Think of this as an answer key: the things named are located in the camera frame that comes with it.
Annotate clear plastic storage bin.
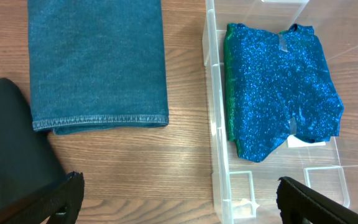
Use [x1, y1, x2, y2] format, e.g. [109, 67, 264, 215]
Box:
[201, 0, 358, 224]

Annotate blue denim jeans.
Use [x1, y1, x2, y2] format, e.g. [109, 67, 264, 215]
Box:
[27, 0, 169, 134]

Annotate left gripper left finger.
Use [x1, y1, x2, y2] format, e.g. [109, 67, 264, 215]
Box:
[0, 172, 85, 224]

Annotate blue green sequin garment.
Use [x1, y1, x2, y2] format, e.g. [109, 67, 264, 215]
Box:
[224, 23, 344, 162]

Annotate white label sticker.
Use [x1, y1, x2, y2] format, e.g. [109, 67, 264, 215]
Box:
[287, 135, 326, 148]

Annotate black cloth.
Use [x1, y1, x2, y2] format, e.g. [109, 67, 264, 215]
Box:
[0, 78, 65, 209]

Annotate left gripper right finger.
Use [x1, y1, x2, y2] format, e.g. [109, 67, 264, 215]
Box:
[276, 176, 358, 224]

